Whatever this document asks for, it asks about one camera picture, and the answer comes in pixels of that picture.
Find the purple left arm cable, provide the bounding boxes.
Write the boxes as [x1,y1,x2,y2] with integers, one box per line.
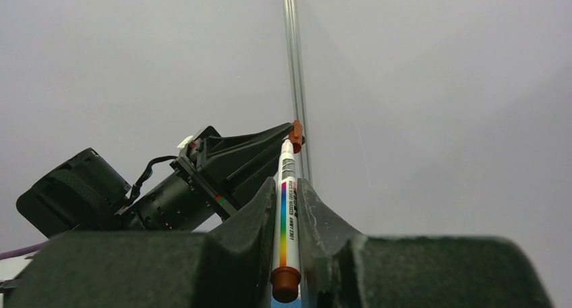
[0,241,50,261]

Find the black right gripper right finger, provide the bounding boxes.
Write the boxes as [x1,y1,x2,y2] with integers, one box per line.
[297,179,552,307]

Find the brown marker cap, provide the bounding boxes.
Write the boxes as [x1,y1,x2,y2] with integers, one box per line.
[289,120,304,154]

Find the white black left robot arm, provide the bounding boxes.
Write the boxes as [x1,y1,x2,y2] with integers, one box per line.
[16,121,304,238]

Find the left aluminium frame post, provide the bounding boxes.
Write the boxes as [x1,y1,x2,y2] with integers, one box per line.
[283,0,313,183]

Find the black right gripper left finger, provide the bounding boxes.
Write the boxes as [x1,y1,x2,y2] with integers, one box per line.
[6,179,276,307]

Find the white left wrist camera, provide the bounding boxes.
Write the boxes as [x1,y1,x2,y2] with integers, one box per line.
[177,135,194,150]

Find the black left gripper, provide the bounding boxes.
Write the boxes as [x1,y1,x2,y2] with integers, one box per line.
[171,123,293,222]

